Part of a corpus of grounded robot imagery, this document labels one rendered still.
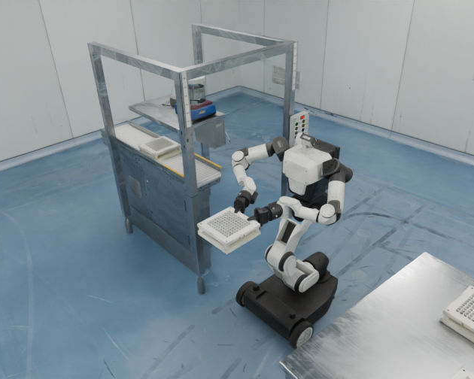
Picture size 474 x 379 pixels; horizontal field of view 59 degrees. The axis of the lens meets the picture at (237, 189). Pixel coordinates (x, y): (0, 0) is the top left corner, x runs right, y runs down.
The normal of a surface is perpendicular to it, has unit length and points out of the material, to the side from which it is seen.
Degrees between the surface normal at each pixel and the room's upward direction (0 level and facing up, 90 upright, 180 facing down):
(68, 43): 90
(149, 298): 0
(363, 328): 0
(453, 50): 90
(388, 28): 90
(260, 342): 0
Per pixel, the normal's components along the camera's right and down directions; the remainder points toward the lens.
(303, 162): -0.55, -0.33
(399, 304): -0.03, -0.85
